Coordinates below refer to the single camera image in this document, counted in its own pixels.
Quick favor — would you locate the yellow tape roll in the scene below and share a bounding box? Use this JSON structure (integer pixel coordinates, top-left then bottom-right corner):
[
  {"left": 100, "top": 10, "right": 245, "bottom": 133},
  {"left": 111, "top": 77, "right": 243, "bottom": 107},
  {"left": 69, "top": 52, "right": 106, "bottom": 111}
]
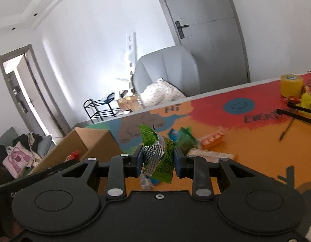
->
[{"left": 280, "top": 74, "right": 304, "bottom": 97}]

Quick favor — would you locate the open doorway with grey frame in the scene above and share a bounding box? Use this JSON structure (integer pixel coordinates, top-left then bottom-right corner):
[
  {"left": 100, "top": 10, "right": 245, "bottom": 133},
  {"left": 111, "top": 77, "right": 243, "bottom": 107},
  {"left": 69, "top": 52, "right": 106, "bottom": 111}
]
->
[{"left": 0, "top": 44, "right": 70, "bottom": 137}]

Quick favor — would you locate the small orange snack packet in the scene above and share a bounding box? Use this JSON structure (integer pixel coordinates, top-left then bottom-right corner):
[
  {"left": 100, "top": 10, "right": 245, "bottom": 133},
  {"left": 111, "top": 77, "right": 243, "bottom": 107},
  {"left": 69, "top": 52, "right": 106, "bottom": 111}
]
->
[{"left": 201, "top": 130, "right": 225, "bottom": 148}]

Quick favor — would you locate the grey upholstered chair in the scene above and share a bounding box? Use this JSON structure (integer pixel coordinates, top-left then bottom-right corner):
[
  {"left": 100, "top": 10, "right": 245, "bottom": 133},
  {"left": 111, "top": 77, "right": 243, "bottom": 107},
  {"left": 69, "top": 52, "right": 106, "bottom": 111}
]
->
[{"left": 132, "top": 45, "right": 201, "bottom": 100}]

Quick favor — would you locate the green silver snack packet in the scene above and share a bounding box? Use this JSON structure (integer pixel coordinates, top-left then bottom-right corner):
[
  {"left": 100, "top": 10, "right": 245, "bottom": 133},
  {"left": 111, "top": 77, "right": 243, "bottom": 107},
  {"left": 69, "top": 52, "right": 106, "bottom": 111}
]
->
[{"left": 139, "top": 123, "right": 175, "bottom": 183}]

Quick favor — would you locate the yellow crumpled object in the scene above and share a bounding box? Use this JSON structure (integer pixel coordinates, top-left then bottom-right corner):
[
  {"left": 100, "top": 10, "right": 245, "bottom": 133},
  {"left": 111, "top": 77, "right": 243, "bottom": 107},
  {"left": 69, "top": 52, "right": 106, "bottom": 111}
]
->
[{"left": 300, "top": 91, "right": 311, "bottom": 110}]

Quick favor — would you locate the white foam piece with hole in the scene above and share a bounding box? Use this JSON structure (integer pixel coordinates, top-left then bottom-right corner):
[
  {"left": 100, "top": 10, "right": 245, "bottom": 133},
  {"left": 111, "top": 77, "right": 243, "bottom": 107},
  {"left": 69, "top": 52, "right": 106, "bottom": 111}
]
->
[{"left": 115, "top": 78, "right": 133, "bottom": 99}]

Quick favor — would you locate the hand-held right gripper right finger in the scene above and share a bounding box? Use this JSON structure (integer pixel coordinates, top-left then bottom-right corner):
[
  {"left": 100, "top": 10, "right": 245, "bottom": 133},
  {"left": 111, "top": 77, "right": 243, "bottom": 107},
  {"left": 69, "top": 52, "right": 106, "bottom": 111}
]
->
[{"left": 174, "top": 147, "right": 249, "bottom": 199}]

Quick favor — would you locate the black door handle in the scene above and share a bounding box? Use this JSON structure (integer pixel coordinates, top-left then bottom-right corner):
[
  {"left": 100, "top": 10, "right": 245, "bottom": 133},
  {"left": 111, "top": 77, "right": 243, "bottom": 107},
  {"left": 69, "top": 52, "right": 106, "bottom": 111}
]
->
[{"left": 175, "top": 21, "right": 189, "bottom": 39}]

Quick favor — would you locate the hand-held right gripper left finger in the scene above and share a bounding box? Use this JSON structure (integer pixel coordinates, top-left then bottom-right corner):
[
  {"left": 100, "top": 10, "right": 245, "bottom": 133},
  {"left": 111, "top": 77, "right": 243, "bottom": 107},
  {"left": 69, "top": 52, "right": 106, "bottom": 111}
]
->
[{"left": 58, "top": 145, "right": 144, "bottom": 201}]

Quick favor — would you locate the grey door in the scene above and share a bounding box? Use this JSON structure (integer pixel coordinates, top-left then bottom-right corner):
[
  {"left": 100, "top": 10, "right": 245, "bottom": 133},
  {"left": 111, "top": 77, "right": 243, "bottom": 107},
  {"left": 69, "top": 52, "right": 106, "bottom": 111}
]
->
[{"left": 152, "top": 0, "right": 250, "bottom": 96}]

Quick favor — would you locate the cardboard box with plastic wrap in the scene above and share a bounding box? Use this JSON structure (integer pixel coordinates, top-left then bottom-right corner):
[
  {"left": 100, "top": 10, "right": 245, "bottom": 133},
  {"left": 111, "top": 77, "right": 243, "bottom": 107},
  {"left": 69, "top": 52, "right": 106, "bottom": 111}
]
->
[{"left": 116, "top": 96, "right": 146, "bottom": 114}]

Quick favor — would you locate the pink tote bag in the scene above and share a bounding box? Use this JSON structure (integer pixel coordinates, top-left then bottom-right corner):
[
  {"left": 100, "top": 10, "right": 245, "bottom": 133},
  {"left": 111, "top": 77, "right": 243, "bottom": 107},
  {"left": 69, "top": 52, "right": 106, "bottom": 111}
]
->
[{"left": 2, "top": 141, "right": 35, "bottom": 178}]

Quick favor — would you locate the white dotted pillow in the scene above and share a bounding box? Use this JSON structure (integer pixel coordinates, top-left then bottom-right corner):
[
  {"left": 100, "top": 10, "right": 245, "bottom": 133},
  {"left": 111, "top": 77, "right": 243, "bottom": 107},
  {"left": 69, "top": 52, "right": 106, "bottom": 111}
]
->
[{"left": 140, "top": 78, "right": 187, "bottom": 106}]

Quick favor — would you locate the teal green snack packet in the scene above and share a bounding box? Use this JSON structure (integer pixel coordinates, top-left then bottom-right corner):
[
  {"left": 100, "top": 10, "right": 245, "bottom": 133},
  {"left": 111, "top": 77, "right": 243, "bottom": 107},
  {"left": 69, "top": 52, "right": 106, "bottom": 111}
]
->
[{"left": 171, "top": 127, "right": 197, "bottom": 154}]

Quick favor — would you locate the red snack packet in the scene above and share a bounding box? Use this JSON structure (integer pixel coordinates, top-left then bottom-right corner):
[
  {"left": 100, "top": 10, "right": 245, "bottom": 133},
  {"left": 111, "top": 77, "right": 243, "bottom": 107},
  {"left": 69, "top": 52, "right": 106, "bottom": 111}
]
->
[{"left": 65, "top": 150, "right": 80, "bottom": 162}]

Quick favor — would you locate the bread packet with orange label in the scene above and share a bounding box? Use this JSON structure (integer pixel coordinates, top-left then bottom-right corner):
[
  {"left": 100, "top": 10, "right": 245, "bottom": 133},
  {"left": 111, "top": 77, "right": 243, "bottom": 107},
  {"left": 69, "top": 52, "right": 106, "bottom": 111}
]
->
[{"left": 188, "top": 148, "right": 238, "bottom": 160}]

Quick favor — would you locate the grey sofa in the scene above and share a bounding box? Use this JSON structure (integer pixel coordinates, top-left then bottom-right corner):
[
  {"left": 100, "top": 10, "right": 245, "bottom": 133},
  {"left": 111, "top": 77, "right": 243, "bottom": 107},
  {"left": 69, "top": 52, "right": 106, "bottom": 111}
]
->
[{"left": 0, "top": 127, "right": 56, "bottom": 167}]

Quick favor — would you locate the black wire rack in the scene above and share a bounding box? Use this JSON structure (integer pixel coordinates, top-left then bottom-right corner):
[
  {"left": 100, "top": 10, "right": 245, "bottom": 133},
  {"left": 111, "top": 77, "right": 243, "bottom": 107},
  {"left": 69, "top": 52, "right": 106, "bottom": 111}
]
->
[{"left": 276, "top": 101, "right": 311, "bottom": 142}]

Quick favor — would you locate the brown cardboard box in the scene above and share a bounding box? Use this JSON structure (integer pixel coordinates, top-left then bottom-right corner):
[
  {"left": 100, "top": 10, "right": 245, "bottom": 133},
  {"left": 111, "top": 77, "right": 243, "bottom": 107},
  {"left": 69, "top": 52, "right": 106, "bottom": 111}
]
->
[{"left": 27, "top": 127, "right": 123, "bottom": 175}]

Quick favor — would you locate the black metal shoe rack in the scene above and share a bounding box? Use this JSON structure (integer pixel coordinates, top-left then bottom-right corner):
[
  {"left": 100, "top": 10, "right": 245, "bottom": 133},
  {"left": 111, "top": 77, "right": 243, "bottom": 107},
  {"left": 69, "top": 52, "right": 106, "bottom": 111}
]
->
[{"left": 83, "top": 98, "right": 121, "bottom": 124}]

